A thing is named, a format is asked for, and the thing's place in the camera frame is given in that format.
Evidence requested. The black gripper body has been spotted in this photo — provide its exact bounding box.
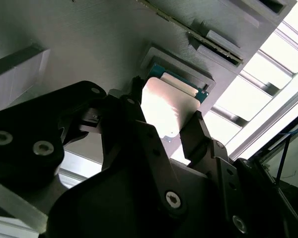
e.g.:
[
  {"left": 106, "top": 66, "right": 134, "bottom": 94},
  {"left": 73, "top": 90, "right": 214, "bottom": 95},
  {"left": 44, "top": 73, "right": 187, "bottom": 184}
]
[{"left": 46, "top": 158, "right": 230, "bottom": 238}]

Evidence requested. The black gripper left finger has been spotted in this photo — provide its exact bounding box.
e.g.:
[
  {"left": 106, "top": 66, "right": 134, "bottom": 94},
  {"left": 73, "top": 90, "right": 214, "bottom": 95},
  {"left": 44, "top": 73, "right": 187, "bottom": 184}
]
[{"left": 0, "top": 76, "right": 189, "bottom": 219}]

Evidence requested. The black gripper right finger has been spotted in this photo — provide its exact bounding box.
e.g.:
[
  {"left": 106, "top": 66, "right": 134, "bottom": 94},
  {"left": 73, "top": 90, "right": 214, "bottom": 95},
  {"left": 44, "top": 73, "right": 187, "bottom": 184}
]
[{"left": 179, "top": 110, "right": 298, "bottom": 238}]

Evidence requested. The silver CPU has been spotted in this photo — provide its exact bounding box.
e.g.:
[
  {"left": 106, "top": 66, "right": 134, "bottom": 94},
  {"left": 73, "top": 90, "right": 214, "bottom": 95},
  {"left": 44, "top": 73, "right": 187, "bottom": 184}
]
[{"left": 140, "top": 63, "right": 211, "bottom": 144}]

